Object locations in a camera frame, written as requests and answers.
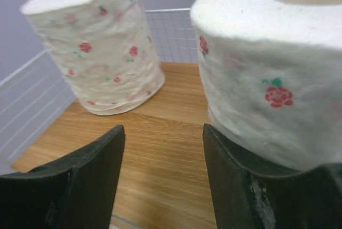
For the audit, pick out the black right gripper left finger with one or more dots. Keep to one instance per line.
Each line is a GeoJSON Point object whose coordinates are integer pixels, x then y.
{"type": "Point", "coordinates": [73, 191]}

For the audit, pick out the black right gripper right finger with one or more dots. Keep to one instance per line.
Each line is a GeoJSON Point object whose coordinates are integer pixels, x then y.
{"type": "Point", "coordinates": [250, 192]}

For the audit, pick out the pink dotted roll front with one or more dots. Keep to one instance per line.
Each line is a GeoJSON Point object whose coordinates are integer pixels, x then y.
{"type": "Point", "coordinates": [271, 71]}

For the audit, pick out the pink dotted roll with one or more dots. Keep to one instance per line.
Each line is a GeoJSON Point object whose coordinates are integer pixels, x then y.
{"type": "Point", "coordinates": [271, 71]}
{"type": "Point", "coordinates": [103, 48]}

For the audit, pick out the white wire wooden shelf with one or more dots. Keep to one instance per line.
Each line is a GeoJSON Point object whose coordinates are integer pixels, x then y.
{"type": "Point", "coordinates": [163, 179]}

